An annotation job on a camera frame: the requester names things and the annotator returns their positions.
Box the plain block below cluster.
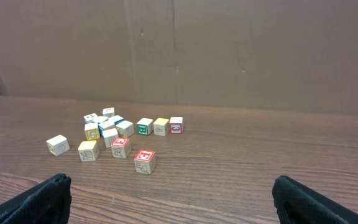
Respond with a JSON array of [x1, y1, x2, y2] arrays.
[[103, 128, 119, 148]]

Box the green B letter block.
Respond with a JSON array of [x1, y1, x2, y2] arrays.
[[137, 118, 154, 136]]

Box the blue yellow sided block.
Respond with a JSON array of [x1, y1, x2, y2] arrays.
[[116, 121, 135, 138]]

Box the red e block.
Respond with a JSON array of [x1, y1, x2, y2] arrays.
[[134, 149, 156, 174], [111, 138, 132, 159]]

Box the yellow top hand block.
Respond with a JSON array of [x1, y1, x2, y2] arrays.
[[154, 118, 169, 136]]

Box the red E block front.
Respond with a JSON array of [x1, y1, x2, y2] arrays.
[[134, 149, 156, 174]]

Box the red number 3 block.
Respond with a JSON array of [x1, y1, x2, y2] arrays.
[[169, 117, 183, 134]]

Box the blue edged centre block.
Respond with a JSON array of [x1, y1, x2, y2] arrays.
[[98, 121, 115, 136]]

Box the brown cardboard backdrop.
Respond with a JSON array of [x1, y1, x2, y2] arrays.
[[0, 1, 358, 113]]

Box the yellow top picture block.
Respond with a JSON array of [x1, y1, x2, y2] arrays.
[[78, 140, 99, 162]]

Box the blue edged rear block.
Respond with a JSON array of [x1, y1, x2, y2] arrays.
[[108, 115, 124, 125]]

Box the yellow G letter block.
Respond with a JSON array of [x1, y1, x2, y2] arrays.
[[85, 123, 101, 141]]

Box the red E block rear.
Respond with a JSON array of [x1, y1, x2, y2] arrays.
[[111, 138, 132, 159]]

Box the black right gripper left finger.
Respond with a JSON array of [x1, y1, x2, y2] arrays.
[[0, 174, 71, 224]]

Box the far rear cluster block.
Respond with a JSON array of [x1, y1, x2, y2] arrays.
[[103, 107, 115, 118]]

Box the small rear centre block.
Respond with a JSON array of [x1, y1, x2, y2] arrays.
[[92, 116, 109, 124]]

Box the plain wooden picture block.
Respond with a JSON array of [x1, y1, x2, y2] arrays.
[[46, 135, 70, 156]]

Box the blue edged block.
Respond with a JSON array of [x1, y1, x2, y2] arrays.
[[108, 115, 124, 125], [98, 121, 115, 136]]

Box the far left cluster block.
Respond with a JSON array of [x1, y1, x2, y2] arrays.
[[84, 113, 98, 124]]

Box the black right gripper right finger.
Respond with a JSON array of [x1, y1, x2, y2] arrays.
[[272, 175, 358, 224]]

